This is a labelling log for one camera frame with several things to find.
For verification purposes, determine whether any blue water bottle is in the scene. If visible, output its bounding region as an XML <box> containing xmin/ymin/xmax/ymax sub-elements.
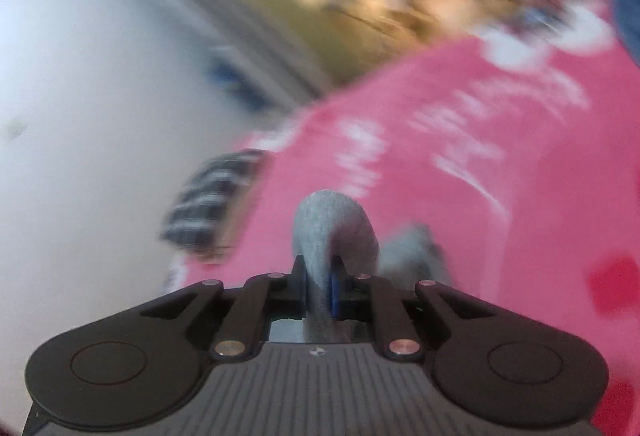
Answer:
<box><xmin>207</xmin><ymin>47</ymin><xmax>273</xmax><ymax>109</ymax></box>

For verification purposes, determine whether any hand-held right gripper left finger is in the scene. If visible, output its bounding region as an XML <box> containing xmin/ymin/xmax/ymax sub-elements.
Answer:
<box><xmin>140</xmin><ymin>255</ymin><xmax>308</xmax><ymax>362</ymax></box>

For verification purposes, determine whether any pink floral blanket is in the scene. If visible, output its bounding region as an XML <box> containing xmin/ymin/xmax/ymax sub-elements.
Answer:
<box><xmin>165</xmin><ymin>0</ymin><xmax>640</xmax><ymax>436</ymax></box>

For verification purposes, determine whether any blue denim garment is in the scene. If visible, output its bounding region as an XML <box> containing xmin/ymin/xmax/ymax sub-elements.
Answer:
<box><xmin>607</xmin><ymin>0</ymin><xmax>640</xmax><ymax>47</ymax></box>

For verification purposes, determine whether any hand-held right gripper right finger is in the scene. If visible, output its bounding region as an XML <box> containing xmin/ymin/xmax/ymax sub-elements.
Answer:
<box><xmin>327</xmin><ymin>256</ymin><xmax>501</xmax><ymax>362</ymax></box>

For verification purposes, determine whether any black white checkered garment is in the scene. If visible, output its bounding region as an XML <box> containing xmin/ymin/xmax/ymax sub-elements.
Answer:
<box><xmin>160</xmin><ymin>150</ymin><xmax>271</xmax><ymax>252</ymax></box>

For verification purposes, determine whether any grey knit garment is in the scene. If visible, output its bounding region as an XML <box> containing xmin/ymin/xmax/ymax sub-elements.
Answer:
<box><xmin>292</xmin><ymin>188</ymin><xmax>451</xmax><ymax>344</ymax></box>

